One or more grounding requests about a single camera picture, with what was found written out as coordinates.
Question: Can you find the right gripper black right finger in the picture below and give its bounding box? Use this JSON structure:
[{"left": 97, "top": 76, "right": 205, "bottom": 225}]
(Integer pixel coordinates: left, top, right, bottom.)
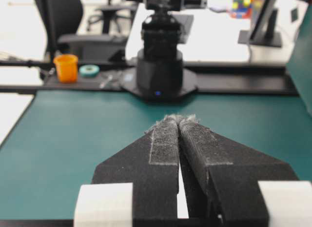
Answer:
[{"left": 179, "top": 118, "right": 298, "bottom": 227}]

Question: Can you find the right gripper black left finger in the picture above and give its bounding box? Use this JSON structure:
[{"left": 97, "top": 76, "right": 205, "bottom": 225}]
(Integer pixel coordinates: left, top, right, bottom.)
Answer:
[{"left": 92, "top": 116, "right": 179, "bottom": 227}]

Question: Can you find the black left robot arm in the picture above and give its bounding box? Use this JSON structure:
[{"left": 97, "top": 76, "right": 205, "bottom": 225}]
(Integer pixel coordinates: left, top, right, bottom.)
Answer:
[{"left": 120, "top": 0, "right": 197, "bottom": 101}]

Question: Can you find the teal tape roll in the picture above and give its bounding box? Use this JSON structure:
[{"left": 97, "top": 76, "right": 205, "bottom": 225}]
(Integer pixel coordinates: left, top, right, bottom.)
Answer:
[{"left": 78, "top": 64, "right": 99, "bottom": 78}]

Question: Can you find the orange plastic cup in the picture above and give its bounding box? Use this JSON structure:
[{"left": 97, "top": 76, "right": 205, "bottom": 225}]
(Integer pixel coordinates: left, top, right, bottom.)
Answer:
[{"left": 53, "top": 54, "right": 78, "bottom": 83}]

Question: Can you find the black computer monitor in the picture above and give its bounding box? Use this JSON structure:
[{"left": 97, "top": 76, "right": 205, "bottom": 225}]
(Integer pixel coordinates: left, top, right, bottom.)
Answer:
[{"left": 238, "top": 0, "right": 282, "bottom": 48}]

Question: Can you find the colourful toy box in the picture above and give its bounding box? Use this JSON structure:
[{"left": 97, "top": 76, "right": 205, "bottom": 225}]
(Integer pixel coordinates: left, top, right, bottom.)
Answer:
[{"left": 230, "top": 0, "right": 264, "bottom": 19}]

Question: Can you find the black office chair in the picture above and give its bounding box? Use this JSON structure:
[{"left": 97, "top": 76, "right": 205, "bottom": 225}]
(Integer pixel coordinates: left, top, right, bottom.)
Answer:
[{"left": 35, "top": 0, "right": 127, "bottom": 62}]

